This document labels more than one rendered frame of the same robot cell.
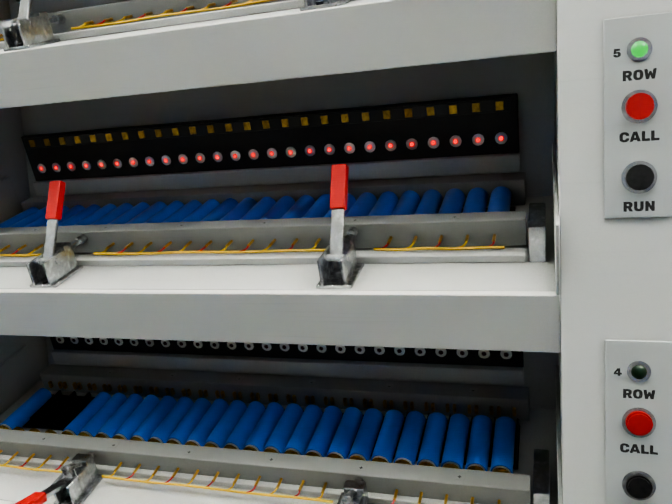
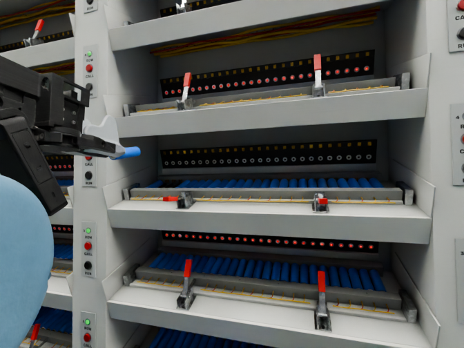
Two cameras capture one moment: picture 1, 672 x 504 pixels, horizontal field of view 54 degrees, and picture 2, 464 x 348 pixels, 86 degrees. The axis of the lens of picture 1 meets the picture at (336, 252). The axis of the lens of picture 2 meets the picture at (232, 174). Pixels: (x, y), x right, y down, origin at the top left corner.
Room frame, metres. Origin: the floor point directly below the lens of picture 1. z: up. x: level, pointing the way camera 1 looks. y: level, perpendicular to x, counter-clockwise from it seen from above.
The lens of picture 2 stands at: (0.06, 0.17, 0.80)
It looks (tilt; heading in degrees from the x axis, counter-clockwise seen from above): 2 degrees up; 358
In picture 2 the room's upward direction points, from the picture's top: 1 degrees counter-clockwise
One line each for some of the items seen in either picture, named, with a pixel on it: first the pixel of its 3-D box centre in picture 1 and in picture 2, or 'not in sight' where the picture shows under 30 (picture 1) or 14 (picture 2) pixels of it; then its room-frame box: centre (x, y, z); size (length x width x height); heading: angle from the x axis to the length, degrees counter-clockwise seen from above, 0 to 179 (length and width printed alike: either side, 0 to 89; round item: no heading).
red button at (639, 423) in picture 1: (638, 421); not in sight; (0.41, -0.19, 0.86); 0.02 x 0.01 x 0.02; 72
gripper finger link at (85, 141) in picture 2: not in sight; (84, 143); (0.39, 0.36, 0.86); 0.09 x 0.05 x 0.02; 158
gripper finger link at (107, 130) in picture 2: not in sight; (109, 134); (0.44, 0.34, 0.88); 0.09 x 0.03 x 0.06; 158
